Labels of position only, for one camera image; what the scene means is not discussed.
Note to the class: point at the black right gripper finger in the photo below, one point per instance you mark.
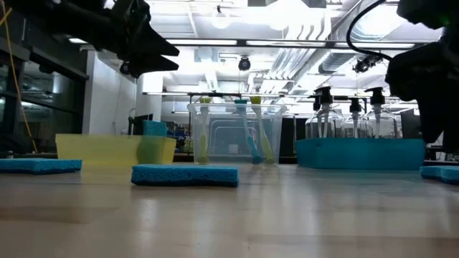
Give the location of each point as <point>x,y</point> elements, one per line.
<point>441,125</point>

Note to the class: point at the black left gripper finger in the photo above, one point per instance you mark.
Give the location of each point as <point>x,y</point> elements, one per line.
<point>157,41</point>
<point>154,66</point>

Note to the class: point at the blue sponge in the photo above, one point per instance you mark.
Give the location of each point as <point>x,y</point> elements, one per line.
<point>441,175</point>
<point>36,166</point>
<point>184,175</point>
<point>155,128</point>

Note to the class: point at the blue dish brush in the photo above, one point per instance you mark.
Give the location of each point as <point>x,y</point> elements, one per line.
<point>251,143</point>

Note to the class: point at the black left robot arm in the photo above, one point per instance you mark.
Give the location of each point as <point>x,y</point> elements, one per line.
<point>54,18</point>

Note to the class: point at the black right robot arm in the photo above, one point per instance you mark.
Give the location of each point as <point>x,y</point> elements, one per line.
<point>430,12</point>

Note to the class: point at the black monitor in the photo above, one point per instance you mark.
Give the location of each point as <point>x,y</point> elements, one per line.
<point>135,125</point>
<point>410,123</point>

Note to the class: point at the teal plastic bin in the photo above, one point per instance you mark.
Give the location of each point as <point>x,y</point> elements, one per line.
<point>358,154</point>

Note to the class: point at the yellow plastic bin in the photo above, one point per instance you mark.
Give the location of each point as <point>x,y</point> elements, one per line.
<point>100,148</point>

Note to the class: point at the clear plastic bin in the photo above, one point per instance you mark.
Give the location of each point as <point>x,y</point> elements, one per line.
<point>226,136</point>

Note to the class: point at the black ceiling camera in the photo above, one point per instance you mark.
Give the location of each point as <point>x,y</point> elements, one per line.
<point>124,69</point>
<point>244,63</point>

